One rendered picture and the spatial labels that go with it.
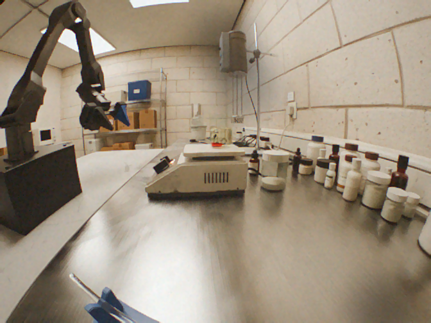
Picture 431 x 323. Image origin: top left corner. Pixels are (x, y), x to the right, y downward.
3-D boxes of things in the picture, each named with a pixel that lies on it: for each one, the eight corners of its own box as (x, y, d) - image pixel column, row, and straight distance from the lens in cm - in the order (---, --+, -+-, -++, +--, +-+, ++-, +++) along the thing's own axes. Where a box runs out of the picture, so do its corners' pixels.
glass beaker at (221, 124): (206, 150, 34) (206, 110, 33) (211, 147, 39) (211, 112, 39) (236, 151, 33) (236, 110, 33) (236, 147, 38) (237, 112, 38)
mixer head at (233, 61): (219, 72, 78) (219, 27, 88) (216, 78, 88) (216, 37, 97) (250, 74, 81) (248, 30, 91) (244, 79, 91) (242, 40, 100)
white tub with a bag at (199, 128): (194, 141, 134) (194, 114, 133) (188, 139, 147) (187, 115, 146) (210, 140, 140) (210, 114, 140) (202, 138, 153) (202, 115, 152)
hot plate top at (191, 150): (182, 157, 30) (182, 152, 30) (185, 147, 42) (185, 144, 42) (246, 156, 32) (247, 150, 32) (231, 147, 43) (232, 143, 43)
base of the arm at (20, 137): (2, 161, 42) (-2, 129, 42) (22, 152, 46) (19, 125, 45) (20, 160, 36) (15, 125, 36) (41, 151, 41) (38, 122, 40)
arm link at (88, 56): (74, 2, 52) (94, -1, 61) (50, 12, 58) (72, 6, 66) (95, 95, 58) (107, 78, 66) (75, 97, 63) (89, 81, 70)
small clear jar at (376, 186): (386, 206, 43) (394, 175, 41) (377, 213, 38) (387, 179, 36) (366, 196, 45) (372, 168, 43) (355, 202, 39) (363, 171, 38)
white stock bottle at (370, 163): (351, 188, 47) (358, 149, 45) (367, 189, 50) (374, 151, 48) (361, 197, 43) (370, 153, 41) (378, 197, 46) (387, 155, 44)
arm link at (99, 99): (114, 91, 66) (107, 106, 68) (74, 91, 53) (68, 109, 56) (128, 104, 62) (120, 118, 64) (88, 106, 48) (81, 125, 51)
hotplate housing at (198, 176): (145, 199, 34) (140, 159, 31) (158, 177, 45) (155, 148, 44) (257, 194, 34) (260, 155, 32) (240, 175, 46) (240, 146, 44)
